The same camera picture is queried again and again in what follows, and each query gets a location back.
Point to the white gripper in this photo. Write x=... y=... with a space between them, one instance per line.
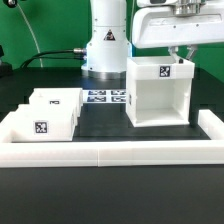
x=158 y=27

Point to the white drawer cabinet box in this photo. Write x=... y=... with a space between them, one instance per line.
x=158 y=90

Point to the white front drawer tray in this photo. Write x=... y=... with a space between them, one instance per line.
x=43 y=123

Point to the white drawer tray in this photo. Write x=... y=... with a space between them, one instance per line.
x=58 y=96
x=43 y=123

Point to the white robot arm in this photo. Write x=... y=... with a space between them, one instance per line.
x=109 y=47

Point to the white rear drawer tray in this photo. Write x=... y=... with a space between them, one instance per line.
x=58 y=96

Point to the white U-shaped border fence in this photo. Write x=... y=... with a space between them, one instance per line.
x=129 y=153

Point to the fiducial marker sheet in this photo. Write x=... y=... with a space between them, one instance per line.
x=104 y=96

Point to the black device at left edge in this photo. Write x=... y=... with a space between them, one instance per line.
x=5 y=68

